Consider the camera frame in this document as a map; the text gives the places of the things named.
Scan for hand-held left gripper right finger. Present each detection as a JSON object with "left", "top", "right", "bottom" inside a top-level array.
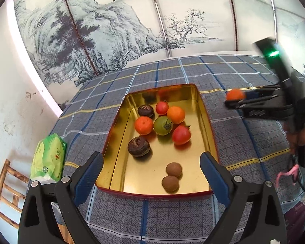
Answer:
[{"left": 200, "top": 151, "right": 287, "bottom": 244}]

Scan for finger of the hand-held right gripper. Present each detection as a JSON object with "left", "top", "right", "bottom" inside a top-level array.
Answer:
[
  {"left": 244, "top": 86, "right": 282, "bottom": 100},
  {"left": 224, "top": 98, "right": 285, "bottom": 113}
]

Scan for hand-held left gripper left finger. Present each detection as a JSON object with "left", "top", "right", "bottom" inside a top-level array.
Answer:
[{"left": 18, "top": 151, "right": 104, "bottom": 244}]

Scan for small mandarin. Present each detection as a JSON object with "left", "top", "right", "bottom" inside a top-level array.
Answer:
[
  {"left": 134, "top": 116, "right": 154, "bottom": 135},
  {"left": 226, "top": 89, "right": 246, "bottom": 101}
]

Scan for brown round fruit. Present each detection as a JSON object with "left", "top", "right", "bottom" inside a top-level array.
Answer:
[
  {"left": 162, "top": 175, "right": 180, "bottom": 193},
  {"left": 166, "top": 162, "right": 182, "bottom": 178}
]

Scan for gold metal tray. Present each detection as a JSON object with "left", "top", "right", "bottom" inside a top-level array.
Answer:
[{"left": 95, "top": 83, "right": 220, "bottom": 197}]

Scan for dark passion fruit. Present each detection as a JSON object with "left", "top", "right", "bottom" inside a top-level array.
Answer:
[
  {"left": 138, "top": 105, "right": 154, "bottom": 118},
  {"left": 127, "top": 136, "right": 151, "bottom": 157}
]

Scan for large orange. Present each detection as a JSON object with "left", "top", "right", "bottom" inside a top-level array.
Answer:
[{"left": 167, "top": 106, "right": 186, "bottom": 124}]

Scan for green tomato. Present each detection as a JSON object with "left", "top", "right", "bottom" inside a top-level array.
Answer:
[{"left": 153, "top": 115, "right": 174, "bottom": 136}]

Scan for small red tomato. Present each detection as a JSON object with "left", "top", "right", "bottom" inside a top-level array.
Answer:
[{"left": 156, "top": 101, "right": 169, "bottom": 115}]

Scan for grey plaid blanket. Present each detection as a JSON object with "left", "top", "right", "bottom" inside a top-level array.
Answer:
[{"left": 49, "top": 54, "right": 305, "bottom": 244}]

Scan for green tissue packet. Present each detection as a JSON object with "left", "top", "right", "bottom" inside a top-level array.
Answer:
[{"left": 30, "top": 133, "right": 68, "bottom": 183}]

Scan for wooden chair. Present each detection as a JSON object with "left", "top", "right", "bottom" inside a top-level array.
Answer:
[{"left": 0, "top": 159, "right": 31, "bottom": 230}]

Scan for person's purple patterned clothing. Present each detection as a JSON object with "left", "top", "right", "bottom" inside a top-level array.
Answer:
[{"left": 284, "top": 201, "right": 305, "bottom": 237}]

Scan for landscape painted screen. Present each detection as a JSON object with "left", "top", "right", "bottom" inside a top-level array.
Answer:
[{"left": 14, "top": 0, "right": 305, "bottom": 110}]

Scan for pink strap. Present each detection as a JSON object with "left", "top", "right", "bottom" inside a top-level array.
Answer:
[{"left": 274, "top": 165, "right": 300, "bottom": 187}]

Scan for black cable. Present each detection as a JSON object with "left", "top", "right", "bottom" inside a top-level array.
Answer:
[{"left": 291, "top": 155, "right": 305, "bottom": 201}]

